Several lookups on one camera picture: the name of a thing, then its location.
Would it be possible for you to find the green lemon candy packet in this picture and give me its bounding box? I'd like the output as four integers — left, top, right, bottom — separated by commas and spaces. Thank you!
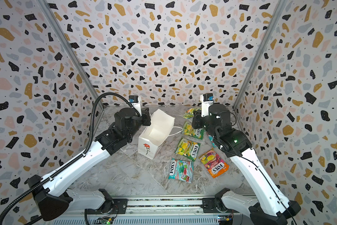
175, 137, 201, 161
182, 122, 204, 140

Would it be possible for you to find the white floral paper bag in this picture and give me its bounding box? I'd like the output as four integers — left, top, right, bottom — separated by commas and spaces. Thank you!
138, 109, 183, 159

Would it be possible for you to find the orange snack packet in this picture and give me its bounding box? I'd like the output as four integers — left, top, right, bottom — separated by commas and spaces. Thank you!
199, 148, 229, 178

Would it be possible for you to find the teal mint blossom candy packet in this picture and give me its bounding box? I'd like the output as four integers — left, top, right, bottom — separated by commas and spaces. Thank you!
208, 135, 217, 148

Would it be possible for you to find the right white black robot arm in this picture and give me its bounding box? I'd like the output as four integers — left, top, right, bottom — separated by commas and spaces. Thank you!
193, 102, 301, 225

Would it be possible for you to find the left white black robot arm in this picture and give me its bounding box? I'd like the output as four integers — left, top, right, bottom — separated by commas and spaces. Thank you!
28, 108, 151, 221

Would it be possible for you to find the right small circuit board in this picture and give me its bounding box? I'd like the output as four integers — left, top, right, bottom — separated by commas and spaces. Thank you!
218, 216, 233, 225

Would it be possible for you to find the small circuit board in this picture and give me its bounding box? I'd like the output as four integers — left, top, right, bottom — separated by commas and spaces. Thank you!
218, 216, 233, 225
96, 217, 114, 225

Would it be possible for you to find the left small circuit board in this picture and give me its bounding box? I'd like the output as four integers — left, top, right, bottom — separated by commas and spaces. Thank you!
96, 217, 114, 225

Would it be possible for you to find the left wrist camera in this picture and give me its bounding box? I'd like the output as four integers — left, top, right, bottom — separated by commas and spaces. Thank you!
129, 95, 142, 116

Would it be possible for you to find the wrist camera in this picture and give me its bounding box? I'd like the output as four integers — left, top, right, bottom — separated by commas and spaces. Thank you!
129, 95, 142, 116
200, 93, 214, 117

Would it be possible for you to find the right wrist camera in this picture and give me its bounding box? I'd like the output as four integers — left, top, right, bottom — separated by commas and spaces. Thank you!
200, 93, 214, 117

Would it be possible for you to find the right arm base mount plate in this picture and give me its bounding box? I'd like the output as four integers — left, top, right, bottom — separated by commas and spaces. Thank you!
200, 197, 238, 213

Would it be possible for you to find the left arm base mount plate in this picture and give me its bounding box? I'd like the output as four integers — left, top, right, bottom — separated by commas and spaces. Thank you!
87, 198, 128, 216

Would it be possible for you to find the black corrugated cable conduit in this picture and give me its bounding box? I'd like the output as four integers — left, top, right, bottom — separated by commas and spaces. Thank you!
0, 92, 134, 225

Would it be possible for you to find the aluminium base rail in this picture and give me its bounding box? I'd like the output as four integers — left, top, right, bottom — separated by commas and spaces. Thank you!
48, 196, 254, 225

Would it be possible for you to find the right corner aluminium post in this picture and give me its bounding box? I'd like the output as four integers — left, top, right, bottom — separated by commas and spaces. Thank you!
232, 0, 287, 111

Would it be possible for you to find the corner aluminium post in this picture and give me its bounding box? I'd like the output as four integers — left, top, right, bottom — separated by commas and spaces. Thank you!
38, 1, 98, 102
232, 0, 287, 111

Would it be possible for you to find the left corner aluminium post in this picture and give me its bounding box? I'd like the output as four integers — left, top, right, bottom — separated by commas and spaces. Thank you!
38, 1, 98, 102

